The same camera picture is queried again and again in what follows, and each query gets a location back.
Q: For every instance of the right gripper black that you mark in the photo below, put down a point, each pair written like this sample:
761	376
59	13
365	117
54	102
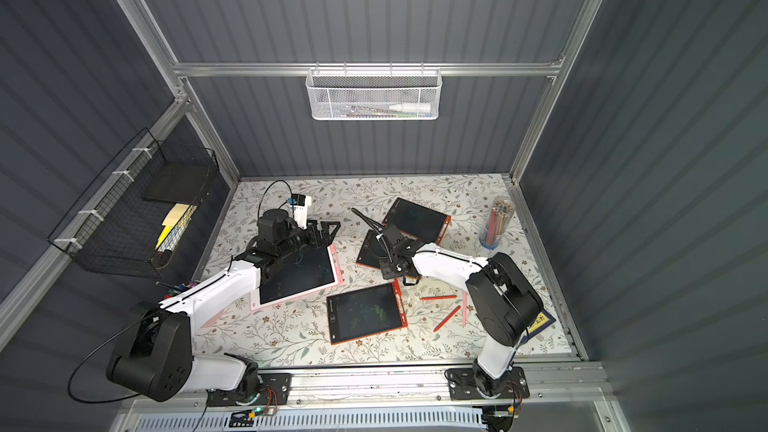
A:
387	239

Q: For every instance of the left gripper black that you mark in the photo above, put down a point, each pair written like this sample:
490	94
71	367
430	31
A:
315	234

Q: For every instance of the red tablet front with scribbles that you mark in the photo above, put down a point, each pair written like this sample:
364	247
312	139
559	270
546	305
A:
362	313

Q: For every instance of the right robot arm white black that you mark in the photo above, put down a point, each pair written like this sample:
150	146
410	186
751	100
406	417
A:
505	302

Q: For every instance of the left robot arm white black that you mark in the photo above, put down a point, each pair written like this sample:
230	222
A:
154	355

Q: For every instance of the pink white writing tablet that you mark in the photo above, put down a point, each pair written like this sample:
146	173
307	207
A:
308	272

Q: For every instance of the red stylus diagonal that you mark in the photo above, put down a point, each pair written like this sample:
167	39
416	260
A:
447	318

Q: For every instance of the yellow sticky notes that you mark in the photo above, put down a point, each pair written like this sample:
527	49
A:
174	225

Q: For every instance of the black pad in basket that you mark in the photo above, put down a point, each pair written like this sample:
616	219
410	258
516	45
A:
179	183

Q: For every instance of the clear cup of pencils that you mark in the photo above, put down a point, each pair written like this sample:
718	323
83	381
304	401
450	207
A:
499	217

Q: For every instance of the white marker in basket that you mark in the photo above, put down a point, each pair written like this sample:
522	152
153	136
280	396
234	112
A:
411	108

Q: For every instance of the dark blue notebook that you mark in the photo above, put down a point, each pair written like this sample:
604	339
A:
544	320

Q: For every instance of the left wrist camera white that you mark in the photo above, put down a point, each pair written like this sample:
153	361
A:
300	204

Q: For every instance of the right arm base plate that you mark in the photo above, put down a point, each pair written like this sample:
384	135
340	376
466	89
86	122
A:
472	383

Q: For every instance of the black wire wall basket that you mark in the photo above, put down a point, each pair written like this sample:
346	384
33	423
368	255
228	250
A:
115	231

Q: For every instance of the white wire mesh basket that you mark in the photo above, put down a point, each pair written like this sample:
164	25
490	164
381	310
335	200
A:
347	97

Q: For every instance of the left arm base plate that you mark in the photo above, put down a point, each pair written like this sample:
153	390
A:
270	389

